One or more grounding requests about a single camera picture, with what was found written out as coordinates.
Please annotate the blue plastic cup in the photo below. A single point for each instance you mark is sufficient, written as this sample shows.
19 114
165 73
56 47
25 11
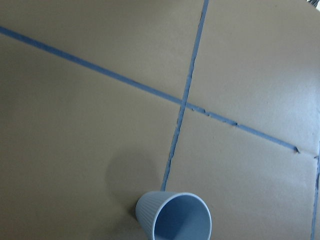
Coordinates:
165 215

